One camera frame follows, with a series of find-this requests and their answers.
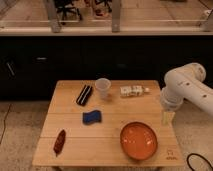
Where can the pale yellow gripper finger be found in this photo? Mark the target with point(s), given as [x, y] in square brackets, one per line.
[167, 117]

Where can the wooden table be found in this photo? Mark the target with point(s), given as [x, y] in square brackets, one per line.
[98, 144]

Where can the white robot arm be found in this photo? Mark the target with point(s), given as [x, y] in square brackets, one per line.
[185, 82]

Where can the blue sponge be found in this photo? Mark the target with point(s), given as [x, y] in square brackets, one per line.
[92, 117]

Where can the brown wooden object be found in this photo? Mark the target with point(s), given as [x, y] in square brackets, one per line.
[59, 143]

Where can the black office chair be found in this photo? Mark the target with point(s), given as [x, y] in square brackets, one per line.
[66, 6]

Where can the white ceramic cup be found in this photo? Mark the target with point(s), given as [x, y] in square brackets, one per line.
[103, 85]

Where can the white patterned box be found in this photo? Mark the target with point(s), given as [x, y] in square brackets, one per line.
[130, 91]

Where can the black whiteboard eraser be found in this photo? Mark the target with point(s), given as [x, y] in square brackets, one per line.
[84, 95]

